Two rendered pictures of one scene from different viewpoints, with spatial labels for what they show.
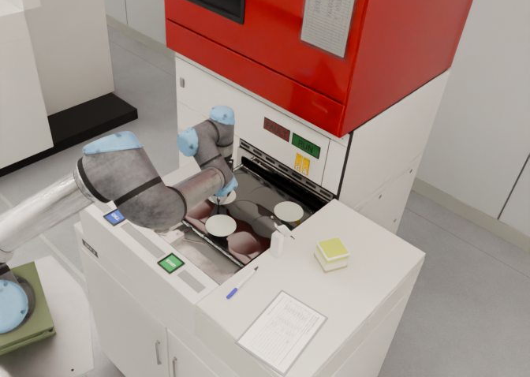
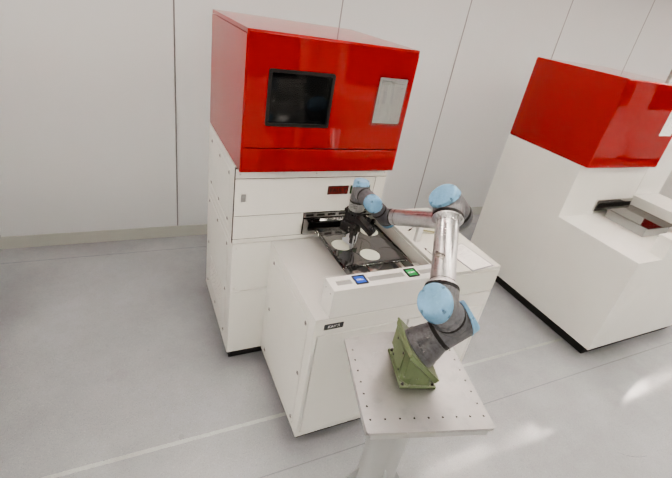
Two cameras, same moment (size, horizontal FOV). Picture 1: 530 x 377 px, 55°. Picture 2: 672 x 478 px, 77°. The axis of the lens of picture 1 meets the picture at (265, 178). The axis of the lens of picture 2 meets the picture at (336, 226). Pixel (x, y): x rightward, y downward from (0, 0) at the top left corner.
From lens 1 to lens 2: 1.99 m
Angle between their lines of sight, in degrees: 56
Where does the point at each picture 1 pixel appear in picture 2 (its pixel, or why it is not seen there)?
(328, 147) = (374, 182)
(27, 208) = (453, 250)
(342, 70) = (396, 131)
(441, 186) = not seen: hidden behind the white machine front
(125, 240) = (384, 282)
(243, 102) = (309, 184)
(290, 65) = (363, 140)
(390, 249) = not seen: hidden behind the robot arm
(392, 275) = not seen: hidden behind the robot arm
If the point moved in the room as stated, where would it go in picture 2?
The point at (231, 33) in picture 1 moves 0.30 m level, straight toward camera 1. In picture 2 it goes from (316, 137) to (377, 154)
